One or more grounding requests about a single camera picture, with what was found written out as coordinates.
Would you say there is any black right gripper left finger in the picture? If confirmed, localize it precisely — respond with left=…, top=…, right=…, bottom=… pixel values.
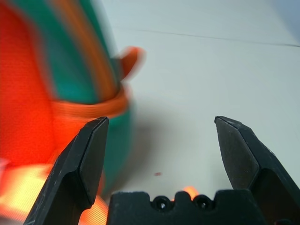
left=23, top=116, right=110, bottom=225

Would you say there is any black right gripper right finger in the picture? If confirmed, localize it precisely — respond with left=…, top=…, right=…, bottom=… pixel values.
left=214, top=116, right=300, bottom=225

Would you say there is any teal and orange backpack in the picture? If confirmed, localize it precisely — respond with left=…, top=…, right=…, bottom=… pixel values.
left=0, top=0, right=200, bottom=225

